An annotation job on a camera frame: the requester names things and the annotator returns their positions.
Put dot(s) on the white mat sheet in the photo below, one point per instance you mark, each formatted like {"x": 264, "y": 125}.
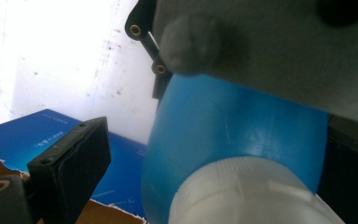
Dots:
{"x": 68, "y": 62}

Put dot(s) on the blue bottle with white cap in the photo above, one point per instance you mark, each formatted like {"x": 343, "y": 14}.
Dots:
{"x": 230, "y": 149}

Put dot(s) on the blue and brown cardboard box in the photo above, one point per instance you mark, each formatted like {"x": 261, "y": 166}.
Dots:
{"x": 28, "y": 140}

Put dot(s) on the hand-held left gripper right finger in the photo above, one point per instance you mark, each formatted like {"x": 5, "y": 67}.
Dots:
{"x": 351, "y": 174}

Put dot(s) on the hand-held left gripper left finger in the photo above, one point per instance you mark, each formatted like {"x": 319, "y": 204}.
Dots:
{"x": 71, "y": 168}

